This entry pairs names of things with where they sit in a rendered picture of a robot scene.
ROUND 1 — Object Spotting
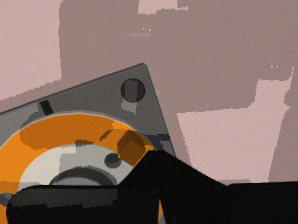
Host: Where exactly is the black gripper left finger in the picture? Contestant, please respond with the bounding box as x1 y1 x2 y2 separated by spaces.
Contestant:
6 150 160 224

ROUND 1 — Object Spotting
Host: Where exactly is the orange round plate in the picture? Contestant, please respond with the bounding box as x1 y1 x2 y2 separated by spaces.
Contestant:
0 110 157 224

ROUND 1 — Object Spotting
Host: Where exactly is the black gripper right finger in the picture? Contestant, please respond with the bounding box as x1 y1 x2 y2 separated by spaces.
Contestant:
156 150 298 224

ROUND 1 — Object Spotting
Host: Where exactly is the grey square base plate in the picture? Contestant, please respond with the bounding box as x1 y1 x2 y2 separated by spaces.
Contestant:
0 62 177 186

